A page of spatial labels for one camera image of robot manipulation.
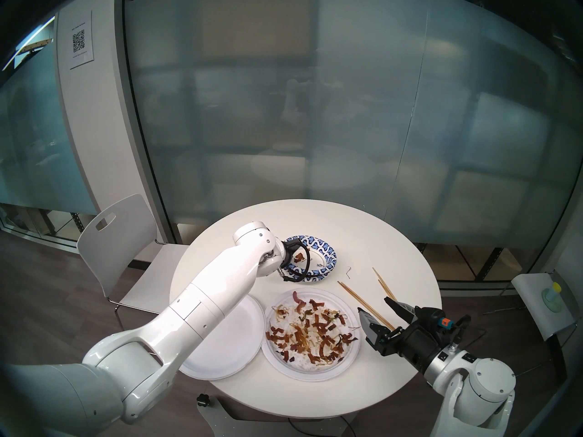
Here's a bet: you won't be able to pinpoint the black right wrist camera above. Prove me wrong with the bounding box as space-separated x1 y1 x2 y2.
421 306 456 334

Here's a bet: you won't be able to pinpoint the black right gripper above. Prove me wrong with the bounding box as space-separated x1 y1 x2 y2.
357 296 445 374

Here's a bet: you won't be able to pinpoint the white paper plate with leftovers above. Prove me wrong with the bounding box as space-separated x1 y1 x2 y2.
264 288 362 381

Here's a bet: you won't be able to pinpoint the wooden chopstick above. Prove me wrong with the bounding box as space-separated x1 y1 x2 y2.
337 281 396 331

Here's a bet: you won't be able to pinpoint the white QR code sign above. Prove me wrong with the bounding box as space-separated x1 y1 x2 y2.
68 10 95 70

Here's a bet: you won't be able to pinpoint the yellow capped green bottle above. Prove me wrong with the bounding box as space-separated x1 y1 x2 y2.
541 282 563 311

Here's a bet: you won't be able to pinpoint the blue patterned bowl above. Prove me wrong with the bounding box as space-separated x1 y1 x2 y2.
291 249 339 284
283 234 338 279

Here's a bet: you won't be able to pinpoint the grey chair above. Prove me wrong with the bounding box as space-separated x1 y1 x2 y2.
511 270 579 341

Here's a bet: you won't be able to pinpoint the black right camera cable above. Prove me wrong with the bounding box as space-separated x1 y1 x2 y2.
451 314 472 352

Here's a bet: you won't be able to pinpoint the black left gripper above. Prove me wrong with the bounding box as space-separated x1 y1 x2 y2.
276 240 297 274

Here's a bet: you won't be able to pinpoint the white chair with handle hole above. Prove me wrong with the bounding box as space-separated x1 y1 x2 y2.
77 194 189 314

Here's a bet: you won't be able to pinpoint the thick black left arm hose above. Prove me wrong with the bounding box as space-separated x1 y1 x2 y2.
279 241 312 283

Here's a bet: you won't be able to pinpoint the mixed brown leftover strips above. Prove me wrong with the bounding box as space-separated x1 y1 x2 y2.
266 291 360 365

